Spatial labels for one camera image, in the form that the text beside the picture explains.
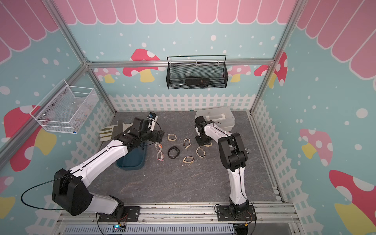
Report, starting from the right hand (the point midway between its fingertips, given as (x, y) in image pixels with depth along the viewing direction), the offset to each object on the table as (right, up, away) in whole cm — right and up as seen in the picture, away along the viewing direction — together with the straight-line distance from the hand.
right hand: (204, 141), depth 101 cm
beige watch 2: (-1, -6, -5) cm, 8 cm away
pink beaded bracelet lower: (-29, -9, -7) cm, 31 cm away
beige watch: (-23, +1, +1) cm, 23 cm away
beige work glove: (-72, +6, +6) cm, 73 cm away
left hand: (-29, +7, -17) cm, 34 cm away
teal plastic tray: (-44, -10, -12) cm, 47 cm away
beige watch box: (+3, -2, -3) cm, 4 cm away
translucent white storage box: (+13, +17, -1) cm, 21 cm away
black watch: (-21, -7, -4) cm, 22 cm away
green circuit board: (-45, -41, -28) cm, 67 cm away
